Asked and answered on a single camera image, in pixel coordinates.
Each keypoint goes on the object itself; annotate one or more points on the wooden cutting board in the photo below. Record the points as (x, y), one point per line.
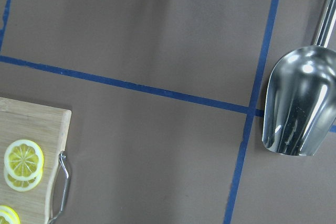
(48, 127)

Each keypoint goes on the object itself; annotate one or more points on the metal scoop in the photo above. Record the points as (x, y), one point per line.
(300, 97)

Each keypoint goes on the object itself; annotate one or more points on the upper lemon slice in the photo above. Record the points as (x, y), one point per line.
(24, 160)

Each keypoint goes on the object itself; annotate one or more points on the hidden lemon slice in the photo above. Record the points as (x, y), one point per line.
(22, 185)

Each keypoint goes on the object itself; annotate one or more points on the lower lemon slice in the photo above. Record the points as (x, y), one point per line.
(9, 215)

